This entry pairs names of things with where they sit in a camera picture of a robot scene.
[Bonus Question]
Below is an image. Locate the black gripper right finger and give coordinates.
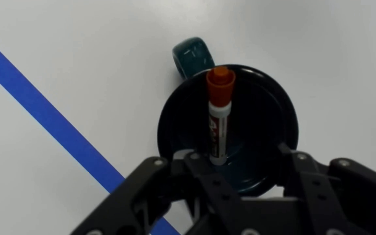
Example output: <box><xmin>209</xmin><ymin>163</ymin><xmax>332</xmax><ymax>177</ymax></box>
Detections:
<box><xmin>279</xmin><ymin>142</ymin><xmax>376</xmax><ymax>235</ymax></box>

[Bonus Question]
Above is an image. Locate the long blue tape strip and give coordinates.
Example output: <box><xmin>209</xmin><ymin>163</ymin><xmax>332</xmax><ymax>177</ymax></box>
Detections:
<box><xmin>0</xmin><ymin>30</ymin><xmax>182</xmax><ymax>235</ymax></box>

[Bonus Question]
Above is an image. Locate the dark teal mug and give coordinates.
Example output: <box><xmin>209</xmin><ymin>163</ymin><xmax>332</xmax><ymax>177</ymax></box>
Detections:
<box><xmin>157</xmin><ymin>35</ymin><xmax>301</xmax><ymax>198</ymax></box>

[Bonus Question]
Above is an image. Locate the red capped marker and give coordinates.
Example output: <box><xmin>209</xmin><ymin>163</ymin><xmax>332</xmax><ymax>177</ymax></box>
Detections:
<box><xmin>205</xmin><ymin>65</ymin><xmax>238</xmax><ymax>167</ymax></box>

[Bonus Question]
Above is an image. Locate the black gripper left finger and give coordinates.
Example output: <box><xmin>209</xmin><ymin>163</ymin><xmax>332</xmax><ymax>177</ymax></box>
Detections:
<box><xmin>70</xmin><ymin>151</ymin><xmax>259</xmax><ymax>235</ymax></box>

